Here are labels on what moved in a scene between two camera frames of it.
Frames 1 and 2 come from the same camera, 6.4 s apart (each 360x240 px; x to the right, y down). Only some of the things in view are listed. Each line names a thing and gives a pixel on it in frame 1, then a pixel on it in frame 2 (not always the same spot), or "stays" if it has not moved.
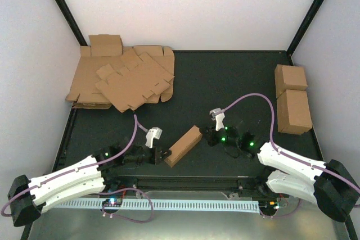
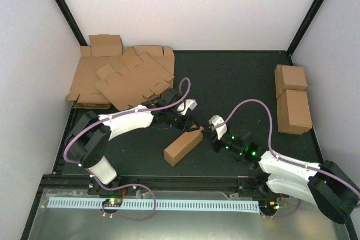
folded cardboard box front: x=293 y=113 stays
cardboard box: x=289 y=77 stays
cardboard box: x=183 y=145 stays
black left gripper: x=157 y=158 -> x=184 y=124
